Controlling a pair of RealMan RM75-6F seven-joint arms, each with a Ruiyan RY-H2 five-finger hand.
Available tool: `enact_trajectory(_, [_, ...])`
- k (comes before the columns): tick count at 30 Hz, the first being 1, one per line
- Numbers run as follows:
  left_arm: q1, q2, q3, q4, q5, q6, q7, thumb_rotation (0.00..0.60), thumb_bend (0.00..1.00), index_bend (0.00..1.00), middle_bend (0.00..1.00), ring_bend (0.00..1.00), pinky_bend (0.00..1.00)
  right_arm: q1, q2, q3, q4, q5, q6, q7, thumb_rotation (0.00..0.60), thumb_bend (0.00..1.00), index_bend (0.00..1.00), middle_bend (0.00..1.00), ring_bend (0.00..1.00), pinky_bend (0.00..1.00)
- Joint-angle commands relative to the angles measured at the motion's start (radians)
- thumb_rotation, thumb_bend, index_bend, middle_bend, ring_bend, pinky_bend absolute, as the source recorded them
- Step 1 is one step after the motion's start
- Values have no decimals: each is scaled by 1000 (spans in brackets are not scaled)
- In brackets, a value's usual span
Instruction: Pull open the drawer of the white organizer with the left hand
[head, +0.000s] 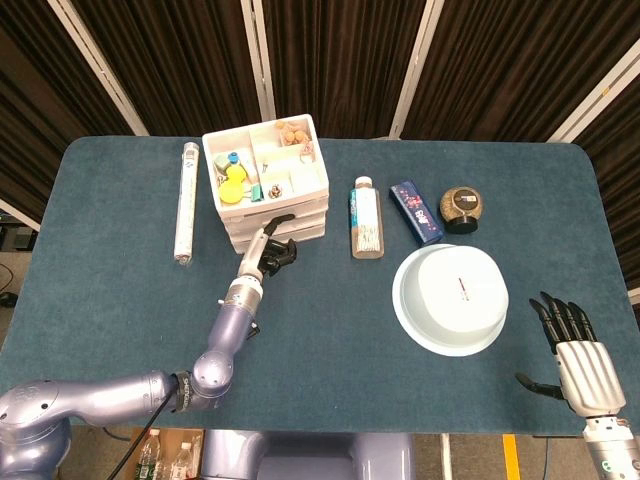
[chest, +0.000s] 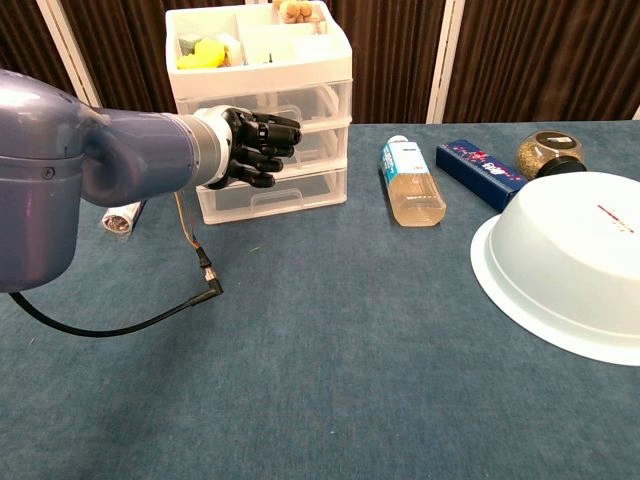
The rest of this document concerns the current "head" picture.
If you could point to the purple robot torso base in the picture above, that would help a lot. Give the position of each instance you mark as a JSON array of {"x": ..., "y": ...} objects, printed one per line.
[{"x": 310, "y": 455}]

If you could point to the glass jar black lid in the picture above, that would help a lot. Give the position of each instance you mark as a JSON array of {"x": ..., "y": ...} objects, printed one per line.
[{"x": 460, "y": 205}]

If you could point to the small blue cap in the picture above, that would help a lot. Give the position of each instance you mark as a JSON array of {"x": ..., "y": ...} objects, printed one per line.
[{"x": 233, "y": 158}]

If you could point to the plastic bottles under table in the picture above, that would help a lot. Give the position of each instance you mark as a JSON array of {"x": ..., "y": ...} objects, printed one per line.
[{"x": 172, "y": 437}]

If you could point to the white drawer organizer box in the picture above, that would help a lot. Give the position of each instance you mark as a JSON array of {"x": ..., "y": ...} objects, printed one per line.
[{"x": 310, "y": 192}]

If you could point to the dark brown pleated curtain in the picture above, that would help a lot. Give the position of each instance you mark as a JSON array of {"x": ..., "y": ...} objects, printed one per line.
[{"x": 340, "y": 60}]

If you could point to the white frame post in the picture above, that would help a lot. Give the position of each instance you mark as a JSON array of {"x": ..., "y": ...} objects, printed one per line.
[
  {"x": 415, "y": 70},
  {"x": 257, "y": 55},
  {"x": 100, "y": 65},
  {"x": 595, "y": 97}
]

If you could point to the blue tablecloth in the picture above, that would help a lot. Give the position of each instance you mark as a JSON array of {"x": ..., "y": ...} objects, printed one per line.
[{"x": 325, "y": 350}]

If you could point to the light blue plastic basin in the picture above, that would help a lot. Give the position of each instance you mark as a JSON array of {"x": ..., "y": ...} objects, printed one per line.
[{"x": 450, "y": 300}]

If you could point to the plastic water bottle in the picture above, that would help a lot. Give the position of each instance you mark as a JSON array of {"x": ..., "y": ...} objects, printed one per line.
[
  {"x": 181, "y": 462},
  {"x": 149, "y": 457}
]

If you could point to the white eraser block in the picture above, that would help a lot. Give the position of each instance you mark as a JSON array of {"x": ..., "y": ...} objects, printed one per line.
[{"x": 247, "y": 167}]

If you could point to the green binder clip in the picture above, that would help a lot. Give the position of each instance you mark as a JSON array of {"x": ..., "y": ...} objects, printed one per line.
[{"x": 257, "y": 193}]

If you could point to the small metallic trinket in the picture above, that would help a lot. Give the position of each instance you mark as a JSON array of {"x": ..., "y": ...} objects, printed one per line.
[{"x": 275, "y": 191}]

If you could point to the dark blue carton box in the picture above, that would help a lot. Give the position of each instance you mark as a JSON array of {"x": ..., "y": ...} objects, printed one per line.
[{"x": 417, "y": 212}]

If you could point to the robot left purple arm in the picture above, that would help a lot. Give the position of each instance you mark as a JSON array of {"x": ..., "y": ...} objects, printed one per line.
[{"x": 125, "y": 390}]

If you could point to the pink hair clip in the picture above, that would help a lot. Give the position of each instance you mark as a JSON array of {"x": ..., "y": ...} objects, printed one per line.
[{"x": 307, "y": 152}]

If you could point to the clear cotton swab bottle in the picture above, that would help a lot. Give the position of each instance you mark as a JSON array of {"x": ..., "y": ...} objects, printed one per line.
[{"x": 367, "y": 220}]

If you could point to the white rolled paper tube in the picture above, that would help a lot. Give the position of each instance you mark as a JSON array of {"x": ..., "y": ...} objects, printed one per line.
[{"x": 186, "y": 200}]

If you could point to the robot left five-finger hand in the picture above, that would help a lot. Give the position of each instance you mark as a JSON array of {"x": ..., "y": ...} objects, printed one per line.
[{"x": 252, "y": 255}]

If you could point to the robot right five-finger hand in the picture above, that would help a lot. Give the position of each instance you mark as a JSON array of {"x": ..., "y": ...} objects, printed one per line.
[{"x": 587, "y": 375}]

